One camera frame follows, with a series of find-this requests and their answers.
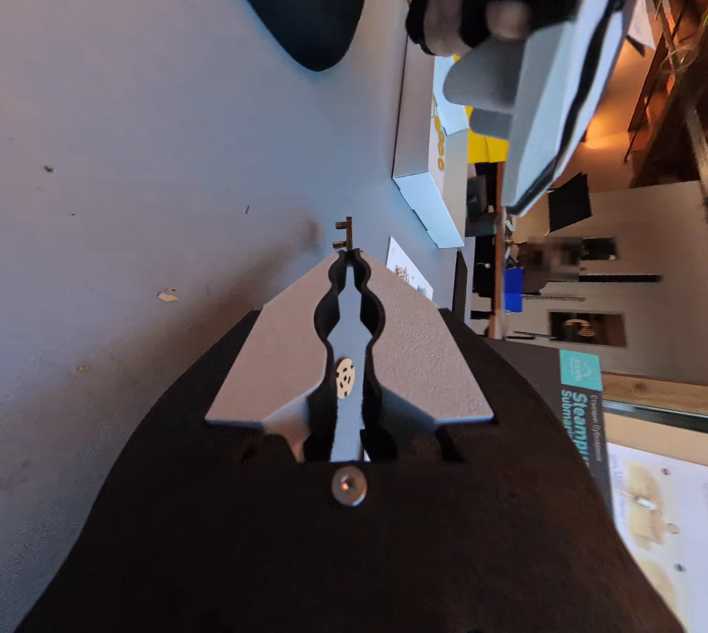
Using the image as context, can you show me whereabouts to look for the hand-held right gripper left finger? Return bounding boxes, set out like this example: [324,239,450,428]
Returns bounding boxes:
[204,250,346,462]

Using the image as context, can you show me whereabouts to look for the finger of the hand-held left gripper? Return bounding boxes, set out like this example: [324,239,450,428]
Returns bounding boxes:
[514,0,645,218]
[499,0,628,214]

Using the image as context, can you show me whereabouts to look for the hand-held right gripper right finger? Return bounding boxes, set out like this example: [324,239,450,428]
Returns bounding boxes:
[354,250,494,462]

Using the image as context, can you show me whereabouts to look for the grey desk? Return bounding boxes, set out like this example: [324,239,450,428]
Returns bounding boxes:
[0,0,482,628]

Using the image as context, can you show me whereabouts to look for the wooden beam structure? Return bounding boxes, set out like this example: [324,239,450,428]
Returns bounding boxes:
[625,0,708,188]

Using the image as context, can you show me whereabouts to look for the open assembly instruction booklet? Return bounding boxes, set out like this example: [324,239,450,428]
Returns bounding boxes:
[386,236,435,301]

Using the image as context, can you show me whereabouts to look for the scattered small wood chips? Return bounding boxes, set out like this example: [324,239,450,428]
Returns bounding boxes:
[41,164,180,373]

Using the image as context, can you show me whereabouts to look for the white cardboard box tray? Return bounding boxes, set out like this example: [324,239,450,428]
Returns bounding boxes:
[392,38,472,250]

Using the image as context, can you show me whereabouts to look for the black model kit box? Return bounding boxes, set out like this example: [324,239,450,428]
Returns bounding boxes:
[470,334,617,523]

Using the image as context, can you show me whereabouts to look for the large white instruction manual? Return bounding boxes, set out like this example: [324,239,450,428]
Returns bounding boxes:
[605,442,708,633]

